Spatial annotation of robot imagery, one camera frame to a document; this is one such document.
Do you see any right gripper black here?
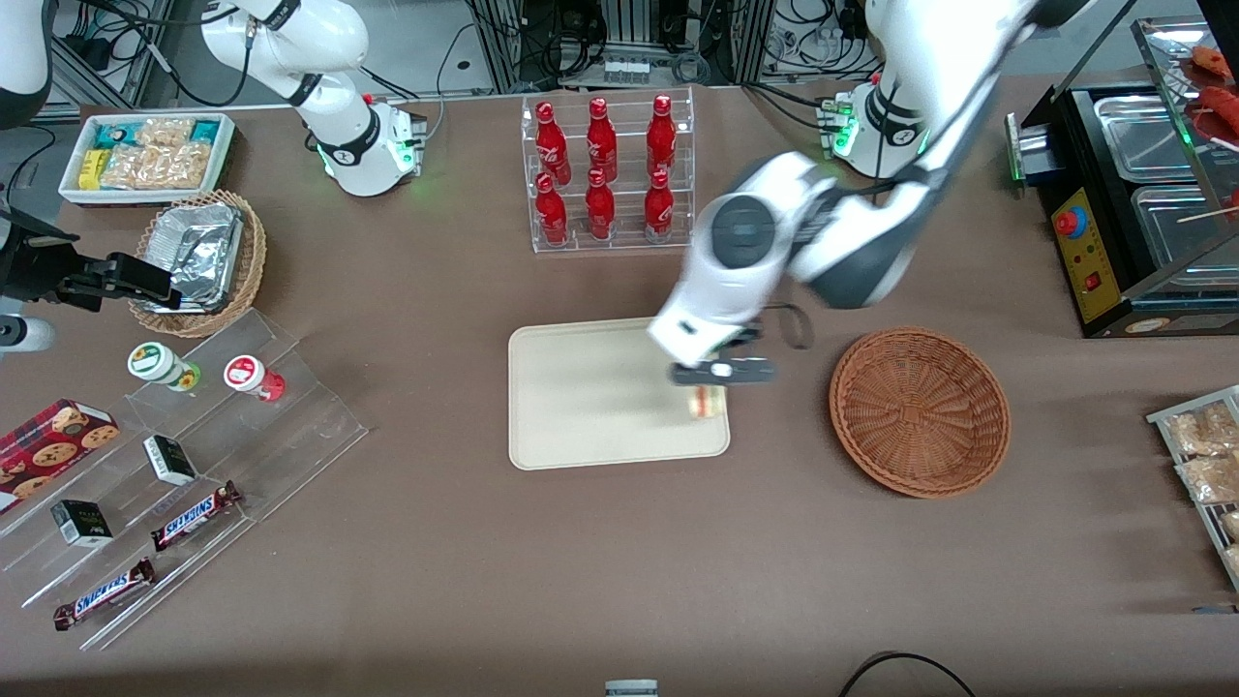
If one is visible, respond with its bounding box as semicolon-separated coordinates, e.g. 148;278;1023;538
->
0;208;183;311

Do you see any small tan wicker basket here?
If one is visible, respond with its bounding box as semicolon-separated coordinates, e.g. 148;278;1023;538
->
128;190;267;339

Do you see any cream plastic tray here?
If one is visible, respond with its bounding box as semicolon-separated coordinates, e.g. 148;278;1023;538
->
508;313;731;471

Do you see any round brown wicker basket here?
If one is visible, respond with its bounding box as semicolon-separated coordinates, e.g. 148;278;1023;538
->
829;326;1012;500

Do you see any tray of packaged snacks right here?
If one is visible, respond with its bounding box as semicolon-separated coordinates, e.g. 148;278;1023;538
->
1147;385;1239;591

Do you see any aluminium foil container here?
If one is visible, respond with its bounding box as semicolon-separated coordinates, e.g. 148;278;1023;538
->
143;203;243;313

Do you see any green lid cup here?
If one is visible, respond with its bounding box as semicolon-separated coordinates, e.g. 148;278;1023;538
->
127;342;201;392

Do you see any large clear nut bag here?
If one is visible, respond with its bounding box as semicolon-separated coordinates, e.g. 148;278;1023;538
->
102;143;212;190

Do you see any white snack bin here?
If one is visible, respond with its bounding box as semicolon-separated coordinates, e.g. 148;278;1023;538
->
58;112;236;207

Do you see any red lid cup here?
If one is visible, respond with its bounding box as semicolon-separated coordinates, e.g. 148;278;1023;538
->
224;355;286;403

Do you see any small clear nut bag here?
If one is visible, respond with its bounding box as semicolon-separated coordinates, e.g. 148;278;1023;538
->
136;118;195;148

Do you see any small black box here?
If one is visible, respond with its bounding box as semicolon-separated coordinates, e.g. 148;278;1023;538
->
143;435;198;487
50;500;114;549

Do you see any clear acrylic bottle rack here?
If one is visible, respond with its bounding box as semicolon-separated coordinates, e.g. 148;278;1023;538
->
520;86;696;256

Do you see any red cola bottle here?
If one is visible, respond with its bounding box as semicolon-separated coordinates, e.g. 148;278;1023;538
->
535;172;569;246
585;167;616;241
535;101;572;185
587;97;618;183
647;94;677;177
644;169;675;238

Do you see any red cookie box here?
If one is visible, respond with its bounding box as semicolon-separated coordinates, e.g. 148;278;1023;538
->
0;399;121;514

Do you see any clear acrylic step display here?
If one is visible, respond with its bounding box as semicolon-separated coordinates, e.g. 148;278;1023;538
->
0;308;369;652

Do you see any snickers bar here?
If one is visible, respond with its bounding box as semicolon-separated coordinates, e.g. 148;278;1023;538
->
150;481;243;553
53;558;157;631

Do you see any black food warmer cabinet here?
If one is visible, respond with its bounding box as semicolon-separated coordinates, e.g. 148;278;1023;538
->
1005;15;1239;340

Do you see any steel warmer pan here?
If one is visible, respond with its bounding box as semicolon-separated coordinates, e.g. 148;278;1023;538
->
1094;92;1206;185
1131;184;1239;270

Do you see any black cable on table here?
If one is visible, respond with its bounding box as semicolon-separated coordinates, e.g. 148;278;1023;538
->
838;652;979;697

